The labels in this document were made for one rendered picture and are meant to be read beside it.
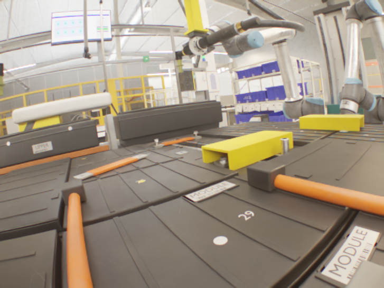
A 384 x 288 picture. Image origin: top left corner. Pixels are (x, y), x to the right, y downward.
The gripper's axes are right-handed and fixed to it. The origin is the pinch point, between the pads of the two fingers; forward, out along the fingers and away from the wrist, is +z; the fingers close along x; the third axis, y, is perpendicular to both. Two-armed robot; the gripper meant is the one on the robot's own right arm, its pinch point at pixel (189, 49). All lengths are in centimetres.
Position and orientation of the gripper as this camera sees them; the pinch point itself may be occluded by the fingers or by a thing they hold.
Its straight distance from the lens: 102.4
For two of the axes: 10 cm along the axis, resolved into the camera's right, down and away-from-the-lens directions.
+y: 6.0, 0.6, -8.0
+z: -6.2, 6.7, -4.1
